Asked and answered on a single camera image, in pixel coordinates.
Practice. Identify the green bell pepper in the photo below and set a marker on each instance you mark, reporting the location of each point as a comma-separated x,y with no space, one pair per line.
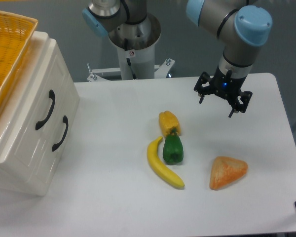
173,151

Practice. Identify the white drawer cabinet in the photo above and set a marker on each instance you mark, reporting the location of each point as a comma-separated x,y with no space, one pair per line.
14,175

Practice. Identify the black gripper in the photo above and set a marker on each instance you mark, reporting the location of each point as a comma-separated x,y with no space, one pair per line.
224,85

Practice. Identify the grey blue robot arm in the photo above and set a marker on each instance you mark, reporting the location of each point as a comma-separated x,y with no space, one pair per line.
243,28

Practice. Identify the yellow plastic basket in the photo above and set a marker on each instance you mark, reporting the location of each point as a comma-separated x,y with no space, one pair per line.
15,34

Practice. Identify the orange triangular bread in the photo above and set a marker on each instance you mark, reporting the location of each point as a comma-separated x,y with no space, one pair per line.
226,170

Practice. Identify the black bottom drawer handle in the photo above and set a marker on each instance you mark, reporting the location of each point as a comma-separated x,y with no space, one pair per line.
63,130

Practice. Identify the white drawer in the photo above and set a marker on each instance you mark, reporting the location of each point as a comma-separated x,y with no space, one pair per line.
43,84
46,165

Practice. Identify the yellow banana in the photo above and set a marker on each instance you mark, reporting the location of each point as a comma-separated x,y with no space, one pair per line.
160,169

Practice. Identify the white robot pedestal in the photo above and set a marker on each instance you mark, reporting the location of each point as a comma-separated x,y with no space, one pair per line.
135,46

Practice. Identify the yellow bell pepper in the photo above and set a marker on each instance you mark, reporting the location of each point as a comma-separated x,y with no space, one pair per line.
169,124

